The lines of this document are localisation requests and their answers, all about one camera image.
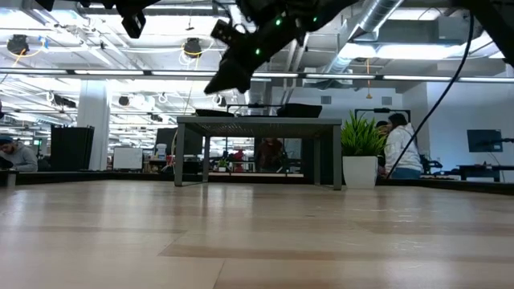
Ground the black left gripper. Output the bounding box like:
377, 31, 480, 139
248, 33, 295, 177
102, 0, 162, 19

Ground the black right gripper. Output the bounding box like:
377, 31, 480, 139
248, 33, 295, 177
203, 0, 307, 96

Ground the black leaf-shaped mini plate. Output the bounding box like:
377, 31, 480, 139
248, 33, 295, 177
194, 108, 235, 118

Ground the black ceiling spotlight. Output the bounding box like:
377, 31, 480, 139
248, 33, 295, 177
6, 34, 31, 56
183, 37, 203, 59

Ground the grey perforated metal shelf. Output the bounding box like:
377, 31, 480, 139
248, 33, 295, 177
173, 116, 344, 192

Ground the black background monitor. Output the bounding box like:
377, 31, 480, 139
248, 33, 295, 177
155, 127, 204, 157

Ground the long ceiling light strip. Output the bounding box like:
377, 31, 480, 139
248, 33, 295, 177
0, 67, 514, 84

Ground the white board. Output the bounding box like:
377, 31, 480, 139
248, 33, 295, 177
112, 146, 144, 171

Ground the black cabinet panel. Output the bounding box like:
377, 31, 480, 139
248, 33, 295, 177
50, 125, 96, 172

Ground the green plant in white pot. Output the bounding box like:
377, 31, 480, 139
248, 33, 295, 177
340, 110, 390, 189

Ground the black office desk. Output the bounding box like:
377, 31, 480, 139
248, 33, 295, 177
425, 163, 514, 182

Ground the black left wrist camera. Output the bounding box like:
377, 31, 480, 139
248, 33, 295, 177
120, 10, 147, 40

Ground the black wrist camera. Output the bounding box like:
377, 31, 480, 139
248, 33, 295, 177
120, 10, 147, 40
210, 18, 243, 46

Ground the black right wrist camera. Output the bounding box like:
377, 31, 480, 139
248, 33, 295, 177
210, 18, 243, 46

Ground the black background frame stand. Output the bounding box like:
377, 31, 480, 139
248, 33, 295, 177
353, 107, 412, 121

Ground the silver ceiling duct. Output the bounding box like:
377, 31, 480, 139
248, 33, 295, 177
320, 0, 405, 88

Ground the long black arm cable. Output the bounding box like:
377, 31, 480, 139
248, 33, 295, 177
385, 14, 477, 180

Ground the black wall monitor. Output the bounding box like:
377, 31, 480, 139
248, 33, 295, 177
466, 128, 504, 154

